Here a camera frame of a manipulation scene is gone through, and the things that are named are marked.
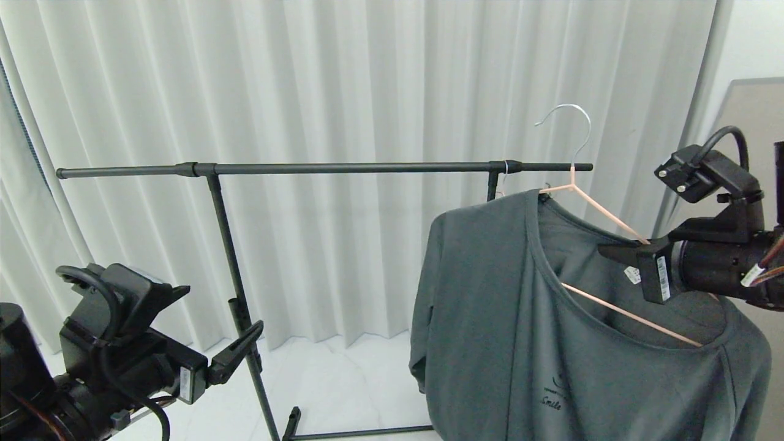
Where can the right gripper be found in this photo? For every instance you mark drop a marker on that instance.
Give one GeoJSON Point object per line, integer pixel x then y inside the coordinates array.
{"type": "Point", "coordinates": [710, 266]}

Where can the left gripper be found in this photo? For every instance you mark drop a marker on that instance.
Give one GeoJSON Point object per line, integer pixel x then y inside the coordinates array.
{"type": "Point", "coordinates": [141, 373]}

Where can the pink clothes hanger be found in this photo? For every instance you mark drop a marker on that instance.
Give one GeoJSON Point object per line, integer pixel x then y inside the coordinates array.
{"type": "Point", "coordinates": [501, 187]}
{"type": "Point", "coordinates": [603, 211]}

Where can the dark grey garment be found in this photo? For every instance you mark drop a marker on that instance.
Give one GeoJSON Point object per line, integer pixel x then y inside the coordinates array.
{"type": "Point", "coordinates": [478, 306]}

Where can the black clothes rack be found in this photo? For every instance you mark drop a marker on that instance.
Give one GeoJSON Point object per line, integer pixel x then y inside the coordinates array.
{"type": "Point", "coordinates": [367, 167]}

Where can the beige partition panel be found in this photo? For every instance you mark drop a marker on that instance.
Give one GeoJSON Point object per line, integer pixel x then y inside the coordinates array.
{"type": "Point", "coordinates": [753, 104]}

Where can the white curtain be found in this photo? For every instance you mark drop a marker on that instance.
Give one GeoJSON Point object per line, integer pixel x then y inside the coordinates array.
{"type": "Point", "coordinates": [306, 79]}

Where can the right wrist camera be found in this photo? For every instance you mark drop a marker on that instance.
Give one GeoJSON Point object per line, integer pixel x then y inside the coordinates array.
{"type": "Point", "coordinates": [716, 171]}

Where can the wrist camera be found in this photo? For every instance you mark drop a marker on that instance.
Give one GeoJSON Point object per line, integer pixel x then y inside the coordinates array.
{"type": "Point", "coordinates": [716, 171]}
{"type": "Point", "coordinates": [135, 294]}

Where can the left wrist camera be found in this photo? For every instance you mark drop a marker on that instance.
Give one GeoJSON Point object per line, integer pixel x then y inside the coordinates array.
{"type": "Point", "coordinates": [135, 294]}

